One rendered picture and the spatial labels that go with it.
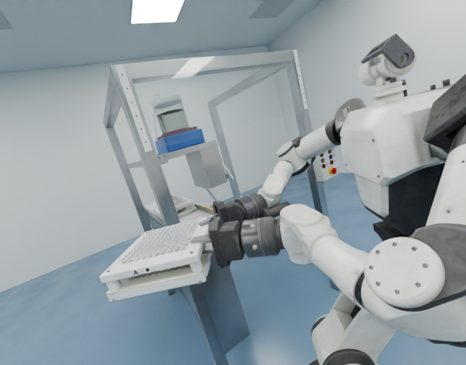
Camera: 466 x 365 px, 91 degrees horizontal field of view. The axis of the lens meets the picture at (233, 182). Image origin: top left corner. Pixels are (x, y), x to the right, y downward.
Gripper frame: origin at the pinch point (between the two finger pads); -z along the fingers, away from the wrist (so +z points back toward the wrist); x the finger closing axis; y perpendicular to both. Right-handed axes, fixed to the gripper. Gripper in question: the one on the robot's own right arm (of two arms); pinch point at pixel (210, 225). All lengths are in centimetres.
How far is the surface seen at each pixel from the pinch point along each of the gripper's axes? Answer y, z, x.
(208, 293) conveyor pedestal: 57, 5, 61
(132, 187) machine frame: 147, -12, -1
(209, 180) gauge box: 44.6, 19.6, -4.6
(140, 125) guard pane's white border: 37, -6, -36
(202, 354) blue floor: 66, -8, 105
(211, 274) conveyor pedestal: 57, 10, 51
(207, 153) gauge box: 45, 22, -18
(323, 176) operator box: 37, 90, 14
